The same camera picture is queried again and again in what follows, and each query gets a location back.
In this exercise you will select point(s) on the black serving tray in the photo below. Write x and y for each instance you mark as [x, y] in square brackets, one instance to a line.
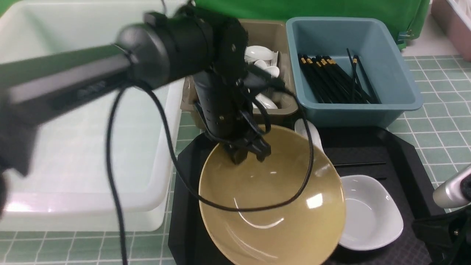
[403, 176]

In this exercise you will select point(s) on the large white plastic tub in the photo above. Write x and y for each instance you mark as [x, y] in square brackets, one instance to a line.
[67, 187]

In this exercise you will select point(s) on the leaning black chopstick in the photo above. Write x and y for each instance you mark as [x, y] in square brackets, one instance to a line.
[354, 76]

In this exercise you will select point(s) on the blue plastic bin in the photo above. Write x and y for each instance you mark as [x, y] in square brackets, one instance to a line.
[383, 70]

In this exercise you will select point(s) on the brown plastic bin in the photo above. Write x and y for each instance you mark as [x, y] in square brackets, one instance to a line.
[270, 34]

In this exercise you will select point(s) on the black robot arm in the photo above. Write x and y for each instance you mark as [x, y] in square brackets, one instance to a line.
[209, 46]

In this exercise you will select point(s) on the second robot arm silver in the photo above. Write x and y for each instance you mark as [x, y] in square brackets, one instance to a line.
[450, 232]

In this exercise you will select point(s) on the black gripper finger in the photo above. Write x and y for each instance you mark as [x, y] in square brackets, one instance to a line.
[237, 155]

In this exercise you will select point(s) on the pink bin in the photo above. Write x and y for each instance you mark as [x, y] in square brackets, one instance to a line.
[454, 19]

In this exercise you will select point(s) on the white square dish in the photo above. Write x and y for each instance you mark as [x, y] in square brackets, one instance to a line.
[373, 219]

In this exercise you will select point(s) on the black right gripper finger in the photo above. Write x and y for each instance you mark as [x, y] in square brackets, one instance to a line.
[262, 151]

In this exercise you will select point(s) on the green cloth backdrop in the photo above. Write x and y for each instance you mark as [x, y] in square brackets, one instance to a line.
[32, 28]

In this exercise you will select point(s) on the top white spoon in bin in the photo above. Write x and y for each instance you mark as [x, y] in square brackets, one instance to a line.
[254, 53]

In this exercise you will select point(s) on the yellow noodle bowl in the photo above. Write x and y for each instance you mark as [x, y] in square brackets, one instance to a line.
[305, 232]

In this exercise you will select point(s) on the white spoon right in bin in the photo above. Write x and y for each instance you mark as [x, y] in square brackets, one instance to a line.
[274, 71]

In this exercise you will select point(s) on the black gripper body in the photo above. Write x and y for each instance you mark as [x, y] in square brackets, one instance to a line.
[228, 112]

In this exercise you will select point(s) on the white soup spoon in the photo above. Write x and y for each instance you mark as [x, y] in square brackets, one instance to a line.
[301, 129]

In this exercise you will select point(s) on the black chopstick gold band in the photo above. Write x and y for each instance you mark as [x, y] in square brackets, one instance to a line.
[358, 164]

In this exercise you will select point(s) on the white spoon in bin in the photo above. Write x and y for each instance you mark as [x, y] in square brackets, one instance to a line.
[274, 71]
[254, 53]

